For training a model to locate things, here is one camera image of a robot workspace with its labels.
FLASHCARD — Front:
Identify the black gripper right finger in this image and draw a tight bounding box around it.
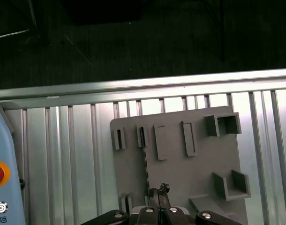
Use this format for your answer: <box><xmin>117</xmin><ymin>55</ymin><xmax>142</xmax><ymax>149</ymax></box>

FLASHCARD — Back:
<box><xmin>159</xmin><ymin>182</ymin><xmax>242</xmax><ymax>225</ymax></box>

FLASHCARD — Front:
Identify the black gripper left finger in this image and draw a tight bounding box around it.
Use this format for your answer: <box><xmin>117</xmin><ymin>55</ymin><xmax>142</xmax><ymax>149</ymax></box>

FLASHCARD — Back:
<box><xmin>80</xmin><ymin>187</ymin><xmax>160</xmax><ymax>225</ymax></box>

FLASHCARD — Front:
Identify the grey parts rack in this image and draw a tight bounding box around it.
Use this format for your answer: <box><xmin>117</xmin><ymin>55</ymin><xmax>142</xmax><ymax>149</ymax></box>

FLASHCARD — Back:
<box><xmin>109</xmin><ymin>105</ymin><xmax>252</xmax><ymax>225</ymax></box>

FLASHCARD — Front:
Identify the pale blue teach pendant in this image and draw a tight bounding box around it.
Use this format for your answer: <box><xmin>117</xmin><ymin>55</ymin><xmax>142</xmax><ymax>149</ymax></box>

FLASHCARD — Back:
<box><xmin>0</xmin><ymin>98</ymin><xmax>27</xmax><ymax>225</ymax></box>

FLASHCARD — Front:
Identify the thin metal chair leg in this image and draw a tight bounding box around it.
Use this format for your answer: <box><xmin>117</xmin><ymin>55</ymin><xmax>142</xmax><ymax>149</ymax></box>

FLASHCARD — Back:
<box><xmin>0</xmin><ymin>0</ymin><xmax>39</xmax><ymax>41</ymax></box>

